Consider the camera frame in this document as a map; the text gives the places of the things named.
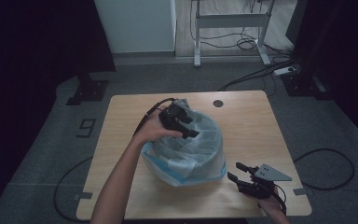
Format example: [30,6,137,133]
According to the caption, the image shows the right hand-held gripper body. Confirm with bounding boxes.
[237,163,293,200]

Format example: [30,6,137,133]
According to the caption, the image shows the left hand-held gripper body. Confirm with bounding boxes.
[158,98,194,132]

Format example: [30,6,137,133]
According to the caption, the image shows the white plastic bag blue band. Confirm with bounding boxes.
[140,105,227,188]

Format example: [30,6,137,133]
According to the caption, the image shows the person's right hand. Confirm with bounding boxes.
[255,189,286,217]

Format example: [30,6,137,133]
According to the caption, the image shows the person's left hand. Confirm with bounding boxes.
[132,106,185,147]

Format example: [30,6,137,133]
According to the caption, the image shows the black stand base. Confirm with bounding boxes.
[65,73,110,106]
[281,69,334,101]

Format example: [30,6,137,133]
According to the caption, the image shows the white cabinet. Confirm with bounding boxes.
[93,0,177,54]

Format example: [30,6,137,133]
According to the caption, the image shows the white power strip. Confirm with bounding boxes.
[273,65,297,77]

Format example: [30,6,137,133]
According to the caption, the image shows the dark curtain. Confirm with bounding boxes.
[287,0,358,147]
[0,0,117,125]

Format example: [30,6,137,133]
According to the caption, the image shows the right hand-held gripper black cable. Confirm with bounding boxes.
[273,148,355,217]

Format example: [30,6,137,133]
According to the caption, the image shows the hand-held gripper black cable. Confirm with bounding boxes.
[273,148,355,217]
[53,97,176,223]

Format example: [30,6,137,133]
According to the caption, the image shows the thick black power cables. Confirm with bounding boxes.
[217,57,297,92]

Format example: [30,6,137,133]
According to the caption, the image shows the tangle of thin black cables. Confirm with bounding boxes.
[189,0,296,60]

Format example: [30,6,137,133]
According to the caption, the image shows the desk with white frame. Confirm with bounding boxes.
[191,0,276,68]

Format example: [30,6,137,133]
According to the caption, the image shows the left hand-held gripper black cable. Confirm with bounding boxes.
[53,97,176,223]

